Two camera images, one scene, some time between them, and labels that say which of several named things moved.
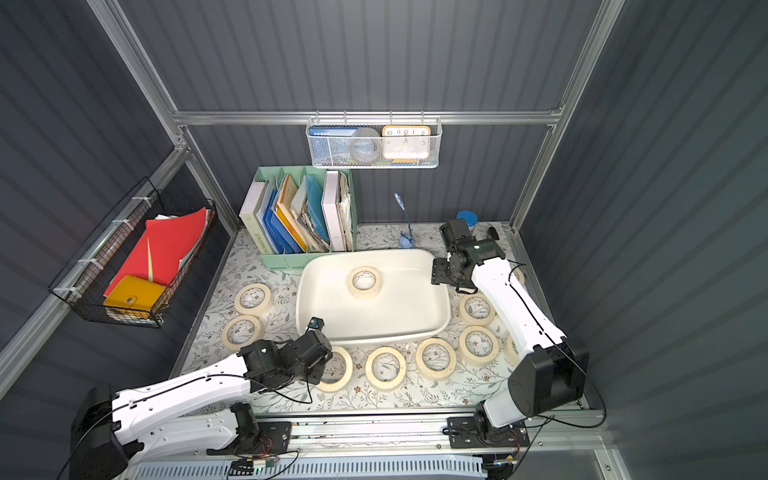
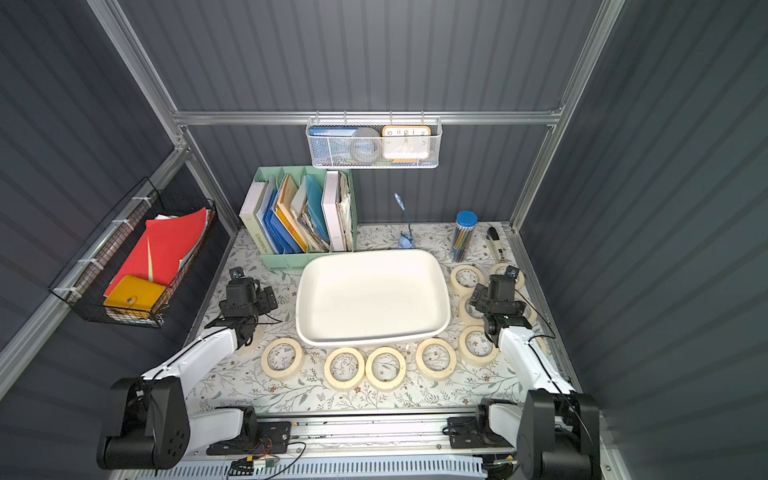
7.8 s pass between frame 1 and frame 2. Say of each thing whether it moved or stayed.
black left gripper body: moved
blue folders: stayed
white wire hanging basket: stayed
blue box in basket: stayed
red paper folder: stayed
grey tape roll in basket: stayed
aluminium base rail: stayed
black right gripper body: moved
